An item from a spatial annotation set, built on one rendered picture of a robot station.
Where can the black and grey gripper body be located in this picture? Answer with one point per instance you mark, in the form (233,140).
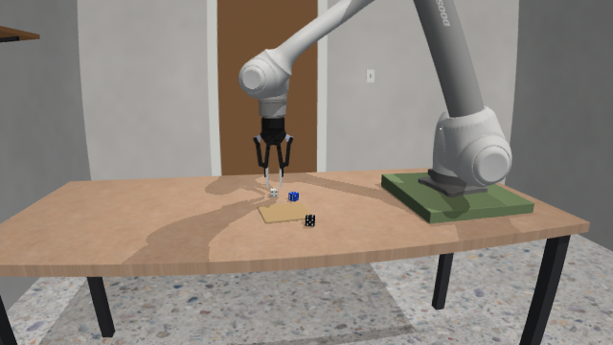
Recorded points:
(272,127)

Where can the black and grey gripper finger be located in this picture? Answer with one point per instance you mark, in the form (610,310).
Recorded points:
(265,164)
(289,140)

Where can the tan flat mat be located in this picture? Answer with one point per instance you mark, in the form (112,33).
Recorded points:
(283,212)

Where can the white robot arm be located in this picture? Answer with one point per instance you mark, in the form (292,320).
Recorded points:
(476,148)

